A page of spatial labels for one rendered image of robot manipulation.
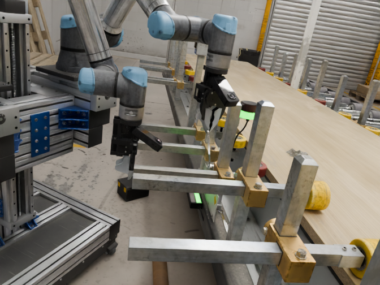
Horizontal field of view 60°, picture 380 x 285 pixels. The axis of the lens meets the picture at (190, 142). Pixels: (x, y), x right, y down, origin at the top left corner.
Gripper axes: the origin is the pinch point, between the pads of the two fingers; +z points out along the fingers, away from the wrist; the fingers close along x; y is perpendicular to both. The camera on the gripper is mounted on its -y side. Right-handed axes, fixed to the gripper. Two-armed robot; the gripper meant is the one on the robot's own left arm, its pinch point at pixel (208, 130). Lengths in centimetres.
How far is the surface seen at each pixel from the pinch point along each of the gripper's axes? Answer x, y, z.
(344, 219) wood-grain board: -20.9, -41.0, 10.2
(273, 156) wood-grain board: -29.6, -2.3, 10.7
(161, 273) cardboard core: -8, 31, 93
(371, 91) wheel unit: -136, 37, -6
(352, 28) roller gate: -744, 529, -49
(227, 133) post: -6.5, -1.3, 0.9
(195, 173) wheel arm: 3.4, -1.8, 14.7
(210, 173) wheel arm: -1.7, -2.9, 14.6
